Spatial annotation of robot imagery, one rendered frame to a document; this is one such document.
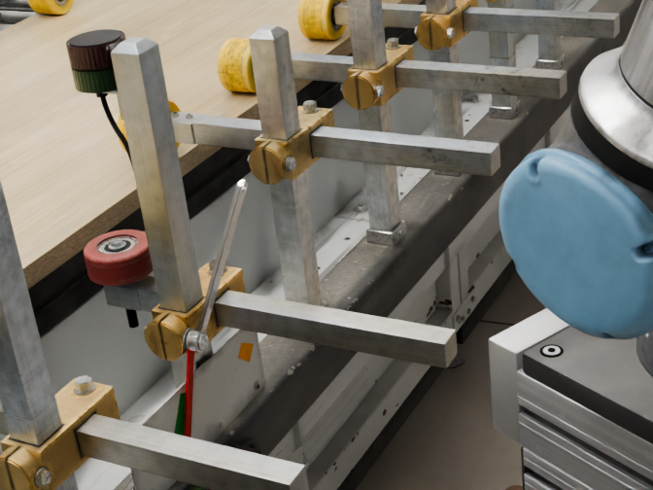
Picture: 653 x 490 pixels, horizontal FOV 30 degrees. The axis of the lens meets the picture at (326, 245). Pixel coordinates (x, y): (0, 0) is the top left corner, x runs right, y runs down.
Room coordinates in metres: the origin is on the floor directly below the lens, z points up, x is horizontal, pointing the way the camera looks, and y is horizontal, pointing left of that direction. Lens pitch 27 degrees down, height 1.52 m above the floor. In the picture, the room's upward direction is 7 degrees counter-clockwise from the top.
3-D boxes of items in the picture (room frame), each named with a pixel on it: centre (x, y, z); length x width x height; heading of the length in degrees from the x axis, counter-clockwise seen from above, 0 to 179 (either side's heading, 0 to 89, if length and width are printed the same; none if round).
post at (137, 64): (1.18, 0.17, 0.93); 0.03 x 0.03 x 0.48; 59
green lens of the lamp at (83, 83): (1.21, 0.21, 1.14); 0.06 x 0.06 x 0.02
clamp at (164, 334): (1.20, 0.16, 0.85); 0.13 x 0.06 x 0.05; 149
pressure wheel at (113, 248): (1.27, 0.24, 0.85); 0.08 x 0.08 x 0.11
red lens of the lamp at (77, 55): (1.21, 0.21, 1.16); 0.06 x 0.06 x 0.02
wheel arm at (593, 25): (1.85, -0.25, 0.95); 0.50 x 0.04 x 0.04; 59
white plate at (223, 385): (1.14, 0.16, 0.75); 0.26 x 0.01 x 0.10; 149
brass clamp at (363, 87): (1.63, -0.10, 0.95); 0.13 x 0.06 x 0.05; 149
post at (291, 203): (1.40, 0.04, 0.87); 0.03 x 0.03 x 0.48; 59
